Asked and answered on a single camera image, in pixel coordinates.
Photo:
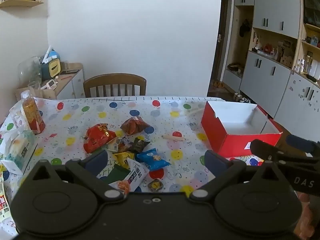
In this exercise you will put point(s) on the dark snack packet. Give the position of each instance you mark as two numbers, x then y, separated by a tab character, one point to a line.
140	145

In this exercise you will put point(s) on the orange drink bottle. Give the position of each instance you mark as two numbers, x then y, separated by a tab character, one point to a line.
31	115

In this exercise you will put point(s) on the dark brown door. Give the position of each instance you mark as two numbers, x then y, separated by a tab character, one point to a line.
221	42

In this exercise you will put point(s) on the grey wall cabinet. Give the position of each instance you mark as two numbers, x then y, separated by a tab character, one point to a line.
270	67

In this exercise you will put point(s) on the black phone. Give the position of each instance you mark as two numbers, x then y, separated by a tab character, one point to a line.
68	72

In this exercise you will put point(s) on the clear plastic packet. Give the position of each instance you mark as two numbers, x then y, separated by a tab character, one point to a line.
16	117

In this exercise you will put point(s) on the clear glass cup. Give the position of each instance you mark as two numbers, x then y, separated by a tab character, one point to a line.
34	88

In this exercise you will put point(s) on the green snack packet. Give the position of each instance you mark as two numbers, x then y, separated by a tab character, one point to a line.
117	173

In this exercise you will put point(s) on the person's right hand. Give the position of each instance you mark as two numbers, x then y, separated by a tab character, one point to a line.
304	210

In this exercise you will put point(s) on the brown cardboard box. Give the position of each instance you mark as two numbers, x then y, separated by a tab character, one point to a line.
48	93

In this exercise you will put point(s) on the red cardboard box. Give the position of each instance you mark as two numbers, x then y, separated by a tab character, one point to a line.
220	132

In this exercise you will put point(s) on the large glass jar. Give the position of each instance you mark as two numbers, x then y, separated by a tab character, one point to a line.
28	70

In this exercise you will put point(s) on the wooden wall shelf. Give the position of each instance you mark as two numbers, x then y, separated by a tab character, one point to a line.
22	3

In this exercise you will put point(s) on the red toy figure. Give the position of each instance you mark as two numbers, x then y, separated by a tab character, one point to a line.
267	48

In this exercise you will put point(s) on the blue round container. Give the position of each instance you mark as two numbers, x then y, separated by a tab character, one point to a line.
53	54

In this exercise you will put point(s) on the yellow red printed packet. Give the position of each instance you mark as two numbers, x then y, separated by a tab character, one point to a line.
4	200

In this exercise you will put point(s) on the balloon print tablecloth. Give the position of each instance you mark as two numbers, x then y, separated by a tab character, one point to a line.
160	110

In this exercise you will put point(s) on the red gold snack packet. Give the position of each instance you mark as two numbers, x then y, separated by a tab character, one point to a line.
101	133

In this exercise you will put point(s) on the orange patterned snack packet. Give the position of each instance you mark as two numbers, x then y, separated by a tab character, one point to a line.
93	147

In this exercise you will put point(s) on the wooden stick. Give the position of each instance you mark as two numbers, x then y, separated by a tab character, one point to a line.
173	137

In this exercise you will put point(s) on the small round candy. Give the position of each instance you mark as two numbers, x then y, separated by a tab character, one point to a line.
155	185

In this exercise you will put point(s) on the white timer gadget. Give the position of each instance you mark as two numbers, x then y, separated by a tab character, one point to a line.
50	83

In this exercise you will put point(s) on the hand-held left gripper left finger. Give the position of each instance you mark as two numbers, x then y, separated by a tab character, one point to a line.
97	161

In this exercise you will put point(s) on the white snack packet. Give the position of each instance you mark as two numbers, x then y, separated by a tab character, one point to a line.
135	176

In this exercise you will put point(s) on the yellow liquid bottle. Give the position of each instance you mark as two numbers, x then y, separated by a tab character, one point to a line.
308	65

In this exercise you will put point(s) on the brown slippers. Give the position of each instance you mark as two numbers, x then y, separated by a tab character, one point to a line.
218	84

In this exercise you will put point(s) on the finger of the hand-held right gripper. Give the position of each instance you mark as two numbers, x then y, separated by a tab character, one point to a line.
265	148
302	143

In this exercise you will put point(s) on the wooden chair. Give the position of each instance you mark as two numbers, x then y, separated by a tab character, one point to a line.
115	80

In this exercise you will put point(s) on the black hanging bag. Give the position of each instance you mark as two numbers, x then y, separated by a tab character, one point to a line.
244	27

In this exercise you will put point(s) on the white tissue pack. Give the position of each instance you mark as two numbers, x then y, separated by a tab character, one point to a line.
17	145

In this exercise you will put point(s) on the blue cookie packet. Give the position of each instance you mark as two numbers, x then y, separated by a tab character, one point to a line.
152	160

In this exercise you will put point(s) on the teal yellow tissue box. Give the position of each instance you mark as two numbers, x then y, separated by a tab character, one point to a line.
51	68

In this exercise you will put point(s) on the white bottle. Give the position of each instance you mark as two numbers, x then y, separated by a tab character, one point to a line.
315	70

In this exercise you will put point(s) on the red pencil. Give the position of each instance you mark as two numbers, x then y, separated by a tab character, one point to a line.
65	77

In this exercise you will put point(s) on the yellow candy packet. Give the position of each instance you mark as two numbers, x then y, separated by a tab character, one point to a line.
122	158

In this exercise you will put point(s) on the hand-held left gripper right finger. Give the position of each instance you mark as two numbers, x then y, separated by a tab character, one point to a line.
213	161

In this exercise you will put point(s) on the white tube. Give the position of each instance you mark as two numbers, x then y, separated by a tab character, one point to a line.
47	55

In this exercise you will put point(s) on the wooden top side cabinet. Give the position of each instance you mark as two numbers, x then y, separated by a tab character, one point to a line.
72	83

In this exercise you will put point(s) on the brown red snack packet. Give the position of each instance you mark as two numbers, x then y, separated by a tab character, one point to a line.
133	126

